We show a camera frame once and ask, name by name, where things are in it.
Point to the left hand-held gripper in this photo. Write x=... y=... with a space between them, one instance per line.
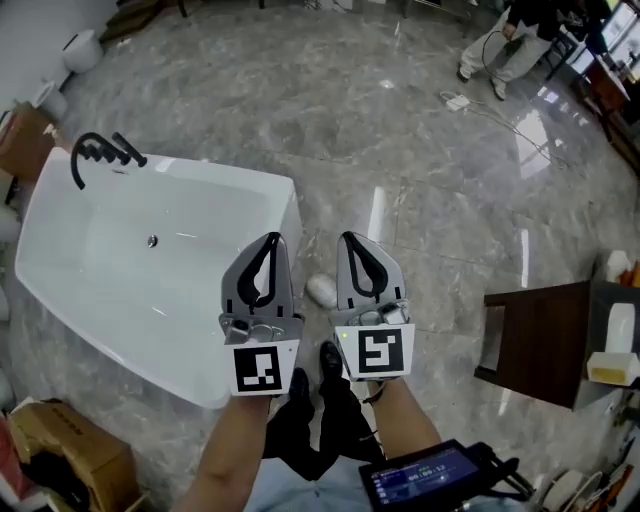
x=257 y=367

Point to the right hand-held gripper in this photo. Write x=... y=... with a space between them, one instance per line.
x=380 y=352

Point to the white bathtub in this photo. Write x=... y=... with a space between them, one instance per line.
x=125 y=300

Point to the white yellow cleaning tool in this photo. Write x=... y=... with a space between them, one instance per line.
x=619 y=345

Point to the person's right forearm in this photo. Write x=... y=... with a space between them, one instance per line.
x=405 y=420

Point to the person's left forearm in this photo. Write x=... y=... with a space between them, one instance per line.
x=225 y=450

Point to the chrome bathtub drain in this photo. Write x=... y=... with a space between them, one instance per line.
x=152 y=241

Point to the black bathtub faucet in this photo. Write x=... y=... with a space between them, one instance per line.
x=100 y=150

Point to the grey white oval pad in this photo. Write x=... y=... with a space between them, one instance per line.
x=322 y=290

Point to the person's black right shoe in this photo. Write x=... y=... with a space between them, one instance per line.
x=331 y=360

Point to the person's black shoe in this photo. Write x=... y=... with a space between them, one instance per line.
x=331 y=360
x=300 y=384

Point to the person's black left shoe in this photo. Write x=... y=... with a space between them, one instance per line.
x=300 y=384

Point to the person's black trousers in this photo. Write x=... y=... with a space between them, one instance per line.
x=330 y=430

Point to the dark wooden side table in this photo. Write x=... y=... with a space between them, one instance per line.
x=540 y=340

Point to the black chest-mounted screen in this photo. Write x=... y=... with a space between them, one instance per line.
x=425 y=475

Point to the person's light blue shirt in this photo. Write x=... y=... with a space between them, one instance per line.
x=300 y=492

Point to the white power strip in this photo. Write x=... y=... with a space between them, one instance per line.
x=458 y=102

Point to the open cardboard box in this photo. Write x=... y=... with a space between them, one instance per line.
x=85 y=450

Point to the white plastic bottle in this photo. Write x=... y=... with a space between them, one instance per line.
x=616 y=265

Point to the orange bottle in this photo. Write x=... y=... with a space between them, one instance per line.
x=631 y=275

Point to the small white ceramic basin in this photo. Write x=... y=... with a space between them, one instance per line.
x=52 y=100

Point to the white toilet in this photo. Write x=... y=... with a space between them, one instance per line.
x=82 y=50

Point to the brown wooden desk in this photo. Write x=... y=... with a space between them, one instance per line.
x=612 y=95

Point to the computer monitor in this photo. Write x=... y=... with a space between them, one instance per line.
x=622 y=25

